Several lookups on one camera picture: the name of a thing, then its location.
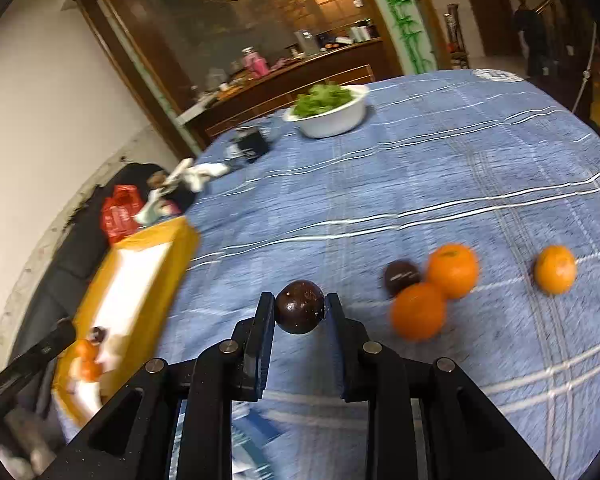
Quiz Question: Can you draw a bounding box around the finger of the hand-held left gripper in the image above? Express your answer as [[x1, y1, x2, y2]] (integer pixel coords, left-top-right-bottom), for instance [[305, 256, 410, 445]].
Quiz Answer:
[[0, 319, 79, 427]]

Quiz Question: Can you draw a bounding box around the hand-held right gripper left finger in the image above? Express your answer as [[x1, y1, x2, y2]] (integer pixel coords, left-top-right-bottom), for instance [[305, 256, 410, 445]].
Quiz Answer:
[[40, 291, 276, 480]]

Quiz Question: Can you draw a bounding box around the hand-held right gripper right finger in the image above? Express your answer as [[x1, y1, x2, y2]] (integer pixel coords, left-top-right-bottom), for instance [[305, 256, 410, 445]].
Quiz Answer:
[[324, 292, 556, 480]]

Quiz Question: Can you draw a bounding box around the yellow cardboard box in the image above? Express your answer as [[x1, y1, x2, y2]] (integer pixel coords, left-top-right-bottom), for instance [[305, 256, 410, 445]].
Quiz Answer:
[[52, 215, 201, 427]]

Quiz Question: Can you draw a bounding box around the blue white packet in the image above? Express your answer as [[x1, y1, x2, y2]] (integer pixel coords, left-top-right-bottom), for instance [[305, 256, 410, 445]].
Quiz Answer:
[[229, 404, 283, 477]]

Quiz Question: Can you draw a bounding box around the red plastic bag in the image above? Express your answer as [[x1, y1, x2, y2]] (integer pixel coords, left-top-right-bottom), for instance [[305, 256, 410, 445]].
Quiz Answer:
[[101, 184, 144, 246]]

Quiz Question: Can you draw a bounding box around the blue plaid tablecloth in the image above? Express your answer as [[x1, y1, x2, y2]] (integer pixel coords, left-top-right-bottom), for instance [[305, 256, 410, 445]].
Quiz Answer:
[[60, 68, 600, 480]]

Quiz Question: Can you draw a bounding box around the black pouch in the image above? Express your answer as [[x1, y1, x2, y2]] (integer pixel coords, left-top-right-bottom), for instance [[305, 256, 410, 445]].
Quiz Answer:
[[150, 172, 197, 216]]

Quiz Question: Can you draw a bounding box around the white glove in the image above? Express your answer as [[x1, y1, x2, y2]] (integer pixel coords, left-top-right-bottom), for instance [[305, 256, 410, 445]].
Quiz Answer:
[[172, 157, 231, 194], [132, 189, 176, 226]]

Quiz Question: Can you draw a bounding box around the black power box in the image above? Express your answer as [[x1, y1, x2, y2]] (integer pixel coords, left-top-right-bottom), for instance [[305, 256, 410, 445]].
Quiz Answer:
[[233, 125, 271, 165]]

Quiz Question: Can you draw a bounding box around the white bowl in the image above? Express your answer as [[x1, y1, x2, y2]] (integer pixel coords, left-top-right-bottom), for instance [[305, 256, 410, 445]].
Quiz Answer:
[[282, 84, 370, 139]]

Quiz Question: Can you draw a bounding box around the small orange tangerine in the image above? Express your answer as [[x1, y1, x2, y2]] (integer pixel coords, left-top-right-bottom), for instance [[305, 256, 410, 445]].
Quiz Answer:
[[533, 244, 578, 295]]

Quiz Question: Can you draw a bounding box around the green lettuce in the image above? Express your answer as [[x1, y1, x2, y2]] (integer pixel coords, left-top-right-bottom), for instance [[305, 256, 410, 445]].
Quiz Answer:
[[292, 82, 354, 119]]

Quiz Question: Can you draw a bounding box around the wooden counter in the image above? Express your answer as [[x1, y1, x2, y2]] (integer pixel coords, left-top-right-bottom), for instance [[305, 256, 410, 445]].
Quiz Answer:
[[175, 37, 387, 147]]

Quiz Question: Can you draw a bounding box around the pink bottle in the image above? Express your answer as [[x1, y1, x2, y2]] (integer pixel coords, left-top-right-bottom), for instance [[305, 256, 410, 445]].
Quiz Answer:
[[242, 47, 270, 79]]

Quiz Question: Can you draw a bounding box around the glass jug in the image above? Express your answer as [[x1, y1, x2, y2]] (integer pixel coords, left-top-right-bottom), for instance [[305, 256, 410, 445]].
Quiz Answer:
[[293, 29, 319, 56]]

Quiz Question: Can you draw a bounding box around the bamboo painting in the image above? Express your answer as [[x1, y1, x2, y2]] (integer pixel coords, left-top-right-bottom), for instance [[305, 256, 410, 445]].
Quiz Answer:
[[350, 0, 437, 74]]

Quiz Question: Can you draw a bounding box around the metal rod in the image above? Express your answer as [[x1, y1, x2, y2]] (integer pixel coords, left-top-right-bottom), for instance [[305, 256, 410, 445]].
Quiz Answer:
[[572, 22, 599, 114]]

